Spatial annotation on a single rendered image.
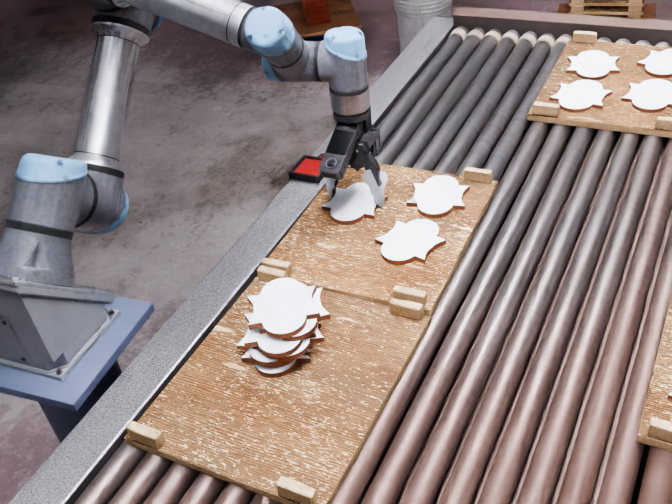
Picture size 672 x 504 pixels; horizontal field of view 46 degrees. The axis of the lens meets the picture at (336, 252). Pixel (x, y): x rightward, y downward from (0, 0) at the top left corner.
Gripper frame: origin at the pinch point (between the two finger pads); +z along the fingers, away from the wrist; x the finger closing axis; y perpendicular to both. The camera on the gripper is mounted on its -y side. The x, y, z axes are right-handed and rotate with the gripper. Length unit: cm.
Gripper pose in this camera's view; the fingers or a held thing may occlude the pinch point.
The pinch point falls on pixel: (354, 202)
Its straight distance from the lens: 163.4
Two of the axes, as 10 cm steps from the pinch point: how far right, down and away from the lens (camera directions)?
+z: 0.9, 8.1, 5.8
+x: -9.0, -1.8, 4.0
